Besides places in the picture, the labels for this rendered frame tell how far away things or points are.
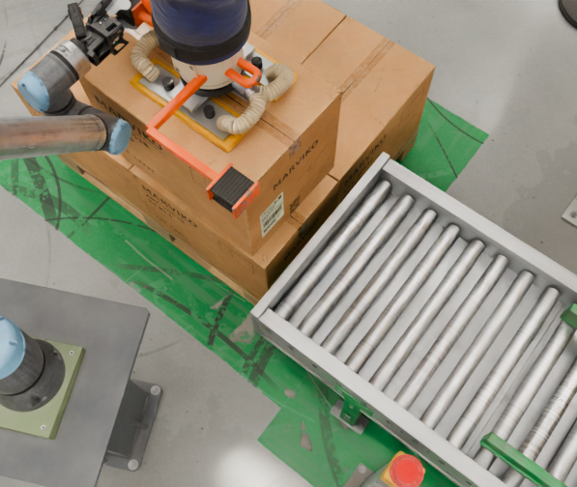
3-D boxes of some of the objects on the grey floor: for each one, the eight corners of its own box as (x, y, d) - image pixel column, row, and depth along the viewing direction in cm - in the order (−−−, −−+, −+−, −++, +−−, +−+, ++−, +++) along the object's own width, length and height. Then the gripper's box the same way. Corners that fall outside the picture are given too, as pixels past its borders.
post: (379, 491, 230) (426, 470, 138) (367, 507, 228) (409, 497, 136) (362, 478, 232) (400, 449, 140) (352, 495, 230) (382, 475, 138)
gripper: (100, 78, 165) (158, 26, 171) (85, 44, 153) (147, -11, 159) (76, 62, 167) (133, 11, 173) (60, 27, 155) (121, -26, 162)
